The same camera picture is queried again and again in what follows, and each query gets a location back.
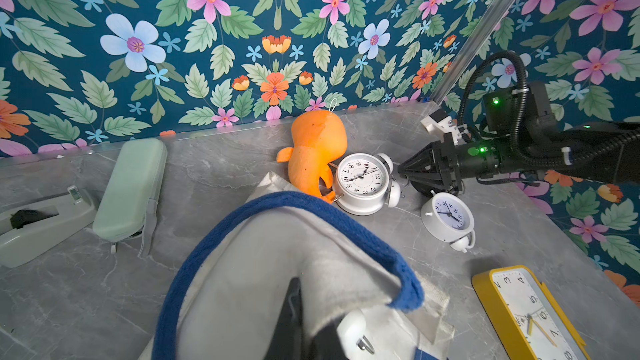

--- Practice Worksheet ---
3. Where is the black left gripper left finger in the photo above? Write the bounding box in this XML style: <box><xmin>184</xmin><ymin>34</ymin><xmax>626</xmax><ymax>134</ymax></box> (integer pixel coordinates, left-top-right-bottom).
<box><xmin>263</xmin><ymin>278</ymin><xmax>303</xmax><ymax>360</ymax></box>

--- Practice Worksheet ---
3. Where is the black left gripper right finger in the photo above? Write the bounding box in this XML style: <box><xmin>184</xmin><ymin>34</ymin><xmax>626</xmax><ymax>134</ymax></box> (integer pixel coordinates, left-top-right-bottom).
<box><xmin>312</xmin><ymin>318</ymin><xmax>348</xmax><ymax>360</ymax></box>

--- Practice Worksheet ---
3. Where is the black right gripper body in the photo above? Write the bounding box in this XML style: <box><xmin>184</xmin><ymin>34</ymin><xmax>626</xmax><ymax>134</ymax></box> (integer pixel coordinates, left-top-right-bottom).
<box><xmin>398</xmin><ymin>134</ymin><xmax>500</xmax><ymax>195</ymax></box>

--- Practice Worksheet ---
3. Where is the white twin-bell alarm clock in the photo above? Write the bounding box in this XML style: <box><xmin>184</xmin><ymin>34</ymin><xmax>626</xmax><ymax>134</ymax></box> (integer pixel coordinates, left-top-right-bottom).
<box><xmin>421</xmin><ymin>191</ymin><xmax>476</xmax><ymax>253</ymax></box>

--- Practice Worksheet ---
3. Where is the white canvas tote bag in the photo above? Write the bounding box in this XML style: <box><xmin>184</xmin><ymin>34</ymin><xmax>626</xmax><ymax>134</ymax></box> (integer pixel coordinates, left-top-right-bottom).
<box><xmin>142</xmin><ymin>173</ymin><xmax>455</xmax><ymax>359</ymax></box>

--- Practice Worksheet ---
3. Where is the silver twin-bell alarm clock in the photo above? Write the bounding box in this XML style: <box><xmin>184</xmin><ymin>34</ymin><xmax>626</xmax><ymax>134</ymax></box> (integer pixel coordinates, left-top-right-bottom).
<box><xmin>333</xmin><ymin>153</ymin><xmax>401</xmax><ymax>216</ymax></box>

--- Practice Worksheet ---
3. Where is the black yellow square clock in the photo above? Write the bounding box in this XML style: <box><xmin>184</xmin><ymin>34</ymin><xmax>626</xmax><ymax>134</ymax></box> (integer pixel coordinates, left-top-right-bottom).
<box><xmin>472</xmin><ymin>265</ymin><xmax>590</xmax><ymax>360</ymax></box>

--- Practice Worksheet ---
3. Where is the small black alarm clock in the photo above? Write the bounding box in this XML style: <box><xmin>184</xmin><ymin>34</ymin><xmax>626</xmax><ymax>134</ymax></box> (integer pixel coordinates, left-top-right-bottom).
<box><xmin>409</xmin><ymin>178</ymin><xmax>458</xmax><ymax>198</ymax></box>

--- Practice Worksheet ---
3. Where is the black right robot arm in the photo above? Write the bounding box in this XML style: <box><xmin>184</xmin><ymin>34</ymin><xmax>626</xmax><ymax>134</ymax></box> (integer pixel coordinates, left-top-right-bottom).
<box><xmin>398</xmin><ymin>51</ymin><xmax>639</xmax><ymax>196</ymax></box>

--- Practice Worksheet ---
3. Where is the orange plush whale toy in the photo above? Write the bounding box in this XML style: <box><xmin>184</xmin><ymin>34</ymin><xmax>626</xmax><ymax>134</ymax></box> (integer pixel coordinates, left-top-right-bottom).
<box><xmin>276</xmin><ymin>110</ymin><xmax>348</xmax><ymax>203</ymax></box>

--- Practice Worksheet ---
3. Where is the mint green glasses case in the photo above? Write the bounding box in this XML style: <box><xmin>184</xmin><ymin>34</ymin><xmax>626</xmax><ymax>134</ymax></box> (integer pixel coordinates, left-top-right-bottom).
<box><xmin>93</xmin><ymin>138</ymin><xmax>168</xmax><ymax>257</ymax></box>

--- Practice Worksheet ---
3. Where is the small white grey device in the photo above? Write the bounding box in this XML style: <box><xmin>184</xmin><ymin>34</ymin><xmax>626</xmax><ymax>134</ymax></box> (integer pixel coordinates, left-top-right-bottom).
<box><xmin>1</xmin><ymin>186</ymin><xmax>98</xmax><ymax>268</ymax></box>

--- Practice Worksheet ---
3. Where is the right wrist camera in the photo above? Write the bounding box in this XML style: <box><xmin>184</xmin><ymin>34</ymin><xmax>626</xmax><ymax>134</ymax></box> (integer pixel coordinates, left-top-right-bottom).
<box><xmin>421</xmin><ymin>108</ymin><xmax>470</xmax><ymax>146</ymax></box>

